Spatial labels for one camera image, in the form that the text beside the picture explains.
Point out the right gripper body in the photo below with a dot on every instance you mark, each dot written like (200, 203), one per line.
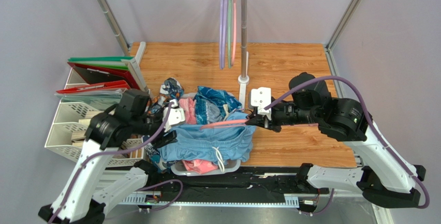
(264, 121)

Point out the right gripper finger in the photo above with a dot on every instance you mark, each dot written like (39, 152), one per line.
(254, 116)
(259, 122)

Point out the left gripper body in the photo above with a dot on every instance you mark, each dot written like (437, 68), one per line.
(162, 133)

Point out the pink hanger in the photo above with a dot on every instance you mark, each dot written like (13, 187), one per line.
(234, 32)
(242, 122)

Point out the light blue shorts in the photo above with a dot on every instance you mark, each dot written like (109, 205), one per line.
(192, 143)

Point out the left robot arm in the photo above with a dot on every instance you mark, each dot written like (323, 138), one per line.
(120, 129)

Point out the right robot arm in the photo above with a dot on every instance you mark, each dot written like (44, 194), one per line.
(386, 179)

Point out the colorful patterned shorts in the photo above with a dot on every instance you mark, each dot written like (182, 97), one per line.
(169, 90)

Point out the dark blue patterned shorts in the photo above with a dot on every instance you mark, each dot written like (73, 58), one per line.
(213, 105)

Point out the purple hanger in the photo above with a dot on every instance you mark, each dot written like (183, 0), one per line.
(224, 32)
(221, 35)

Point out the pink garment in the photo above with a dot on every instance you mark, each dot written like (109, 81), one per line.
(188, 105)

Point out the white laundry basket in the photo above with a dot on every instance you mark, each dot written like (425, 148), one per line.
(202, 167)

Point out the metal clothes rack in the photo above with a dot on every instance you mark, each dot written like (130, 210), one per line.
(243, 78)

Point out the green folder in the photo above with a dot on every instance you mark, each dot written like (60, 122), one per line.
(115, 62)

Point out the red folder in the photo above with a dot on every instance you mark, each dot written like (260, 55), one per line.
(91, 74)

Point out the white file organizer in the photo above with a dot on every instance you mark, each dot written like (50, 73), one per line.
(79, 102)

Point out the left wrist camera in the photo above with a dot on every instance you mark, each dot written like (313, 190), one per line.
(173, 115)

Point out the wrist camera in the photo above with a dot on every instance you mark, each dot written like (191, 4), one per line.
(259, 98)
(173, 115)

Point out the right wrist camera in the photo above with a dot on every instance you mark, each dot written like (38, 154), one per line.
(259, 98)

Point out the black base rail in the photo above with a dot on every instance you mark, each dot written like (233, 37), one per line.
(245, 187)

